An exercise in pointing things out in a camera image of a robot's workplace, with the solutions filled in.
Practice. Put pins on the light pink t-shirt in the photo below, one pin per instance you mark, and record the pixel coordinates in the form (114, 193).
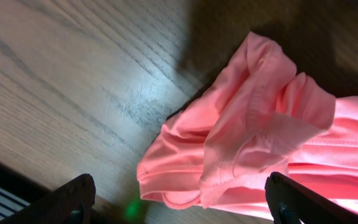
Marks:
(259, 116)

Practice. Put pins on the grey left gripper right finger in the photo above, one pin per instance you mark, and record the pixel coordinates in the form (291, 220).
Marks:
(291, 203)

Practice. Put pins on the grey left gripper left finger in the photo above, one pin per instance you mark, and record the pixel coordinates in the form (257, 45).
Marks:
(70, 203)

